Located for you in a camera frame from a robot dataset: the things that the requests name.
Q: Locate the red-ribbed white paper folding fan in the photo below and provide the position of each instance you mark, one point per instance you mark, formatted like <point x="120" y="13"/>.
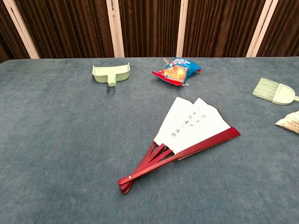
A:
<point x="187" y="126"/>

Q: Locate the blue and red chip bag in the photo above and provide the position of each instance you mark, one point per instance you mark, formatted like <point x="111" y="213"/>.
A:
<point x="175" y="72"/>

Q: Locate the green plastic dustpan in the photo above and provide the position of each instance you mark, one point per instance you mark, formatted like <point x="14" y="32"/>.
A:
<point x="112" y="74"/>

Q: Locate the brown pleated curtain panel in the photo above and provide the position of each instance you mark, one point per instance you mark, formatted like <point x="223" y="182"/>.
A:
<point x="7" y="39"/>
<point x="149" y="28"/>
<point x="70" y="28"/>
<point x="222" y="28"/>
<point x="285" y="30"/>

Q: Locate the green hand brush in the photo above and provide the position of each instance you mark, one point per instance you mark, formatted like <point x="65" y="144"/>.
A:
<point x="280" y="93"/>

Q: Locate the white and orange snack packet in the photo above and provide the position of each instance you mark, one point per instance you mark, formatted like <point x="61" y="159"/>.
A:
<point x="290" y="122"/>

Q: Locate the white screen frame post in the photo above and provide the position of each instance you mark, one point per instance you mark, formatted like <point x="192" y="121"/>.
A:
<point x="182" y="28"/>
<point x="115" y="28"/>
<point x="21" y="28"/>
<point x="262" y="28"/>

